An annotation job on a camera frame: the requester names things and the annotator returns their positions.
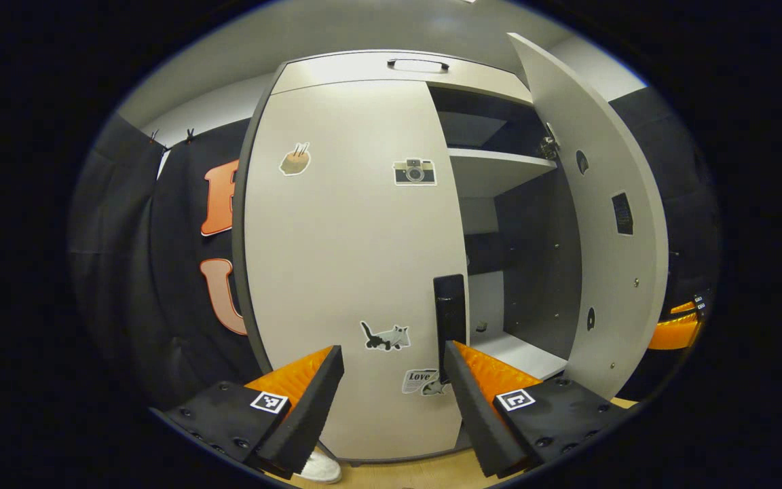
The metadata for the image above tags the grey double-door shoe cabinet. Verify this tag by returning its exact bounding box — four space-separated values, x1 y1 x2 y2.
231 33 670 466

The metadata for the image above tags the white shoe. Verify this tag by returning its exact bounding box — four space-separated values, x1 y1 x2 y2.
296 448 343 484

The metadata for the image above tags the black door handle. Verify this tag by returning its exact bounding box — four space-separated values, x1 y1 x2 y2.
433 274 468 371

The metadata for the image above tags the cabinet door with cherry sticker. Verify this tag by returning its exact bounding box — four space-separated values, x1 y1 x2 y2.
506 33 670 401

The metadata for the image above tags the metal door hinge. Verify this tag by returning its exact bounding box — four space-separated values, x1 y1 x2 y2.
538 124 561 161

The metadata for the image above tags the cabinet door with camera sticker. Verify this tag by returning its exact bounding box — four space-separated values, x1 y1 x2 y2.
242 79 470 463

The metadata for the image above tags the black backdrop cloth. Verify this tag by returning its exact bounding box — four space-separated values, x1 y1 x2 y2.
69 87 721 408

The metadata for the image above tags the black drawer handle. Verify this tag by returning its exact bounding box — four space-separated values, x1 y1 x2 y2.
387 58 451 72

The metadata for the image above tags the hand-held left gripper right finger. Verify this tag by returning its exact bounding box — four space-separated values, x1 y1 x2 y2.
443 340 636 478

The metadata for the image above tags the white cabinet shelf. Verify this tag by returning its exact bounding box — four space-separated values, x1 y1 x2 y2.
447 147 558 199

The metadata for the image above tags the row of black cloth clips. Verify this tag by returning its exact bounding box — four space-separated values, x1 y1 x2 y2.
149 128 196 146

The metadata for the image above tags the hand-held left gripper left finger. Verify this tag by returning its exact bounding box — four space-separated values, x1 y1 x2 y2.
153 345 346 479

